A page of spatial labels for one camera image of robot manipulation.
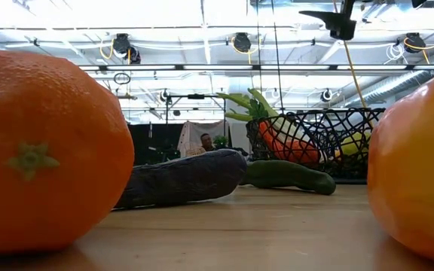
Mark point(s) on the green and white leek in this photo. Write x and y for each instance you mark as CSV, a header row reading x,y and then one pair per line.
x,y
268,103

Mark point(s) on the yellow-green apple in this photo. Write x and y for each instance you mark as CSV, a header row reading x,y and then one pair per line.
x,y
354,145

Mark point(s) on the orange carrot with green top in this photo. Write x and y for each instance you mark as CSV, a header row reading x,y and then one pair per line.
x,y
271,139

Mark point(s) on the green pickle cucumber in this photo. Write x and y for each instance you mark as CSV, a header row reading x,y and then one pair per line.
x,y
288,175

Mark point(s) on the red and orange mango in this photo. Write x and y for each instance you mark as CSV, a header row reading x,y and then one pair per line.
x,y
420,169

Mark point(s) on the long purple eggplant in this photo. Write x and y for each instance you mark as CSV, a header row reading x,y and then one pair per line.
x,y
183,178

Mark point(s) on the orange citrus fruit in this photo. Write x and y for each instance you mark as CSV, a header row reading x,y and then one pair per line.
x,y
51,150

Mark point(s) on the person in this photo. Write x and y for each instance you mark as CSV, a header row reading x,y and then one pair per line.
x,y
206,142

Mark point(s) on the white hanging cloth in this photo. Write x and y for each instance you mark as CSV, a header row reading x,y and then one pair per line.
x,y
192,133

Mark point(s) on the black partition screen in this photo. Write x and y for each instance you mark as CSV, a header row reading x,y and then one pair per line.
x,y
153,145

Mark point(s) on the black background stand frame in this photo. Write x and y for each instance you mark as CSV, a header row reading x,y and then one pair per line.
x,y
196,96

